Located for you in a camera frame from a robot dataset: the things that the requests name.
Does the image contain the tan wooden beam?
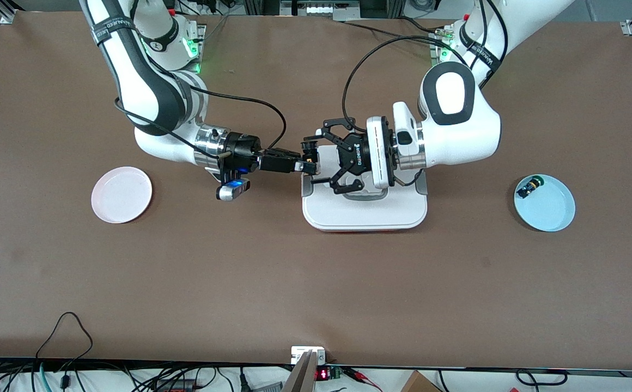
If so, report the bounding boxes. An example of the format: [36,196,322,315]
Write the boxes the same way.
[282,350,318,392]

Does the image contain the thick black looped cable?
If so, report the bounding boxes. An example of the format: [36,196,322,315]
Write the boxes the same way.
[515,369,568,388]

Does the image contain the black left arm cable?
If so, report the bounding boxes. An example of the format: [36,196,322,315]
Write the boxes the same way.
[341,0,508,188]

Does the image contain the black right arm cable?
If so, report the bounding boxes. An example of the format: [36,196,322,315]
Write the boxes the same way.
[113,90,287,158]

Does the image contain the white lunch box grey latches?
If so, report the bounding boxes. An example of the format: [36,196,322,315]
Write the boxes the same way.
[301,146,428,233]

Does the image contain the black braided cable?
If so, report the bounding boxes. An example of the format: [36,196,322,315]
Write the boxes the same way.
[343,21,447,47]

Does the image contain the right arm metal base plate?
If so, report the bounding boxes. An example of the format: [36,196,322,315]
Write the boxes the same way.
[180,24,206,75]

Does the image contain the brown cardboard box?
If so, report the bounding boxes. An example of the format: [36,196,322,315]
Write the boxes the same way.
[400,370,442,392]

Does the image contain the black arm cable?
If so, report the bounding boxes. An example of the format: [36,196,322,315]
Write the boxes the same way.
[341,0,508,188]
[113,90,287,158]

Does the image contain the small white box device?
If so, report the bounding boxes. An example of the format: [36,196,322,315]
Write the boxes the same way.
[291,346,326,364]

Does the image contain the white power strip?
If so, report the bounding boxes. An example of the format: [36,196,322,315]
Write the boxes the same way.
[281,0,360,17]

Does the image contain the pink round plate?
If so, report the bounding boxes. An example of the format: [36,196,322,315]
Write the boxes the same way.
[91,166,153,224]

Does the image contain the light blue round plate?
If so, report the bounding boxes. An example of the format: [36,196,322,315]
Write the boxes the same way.
[514,174,576,232]

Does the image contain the red clip lead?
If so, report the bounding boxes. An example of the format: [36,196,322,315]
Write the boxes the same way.
[343,367,382,390]

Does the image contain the thin black looped cable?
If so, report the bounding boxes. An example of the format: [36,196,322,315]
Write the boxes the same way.
[35,311,94,364]

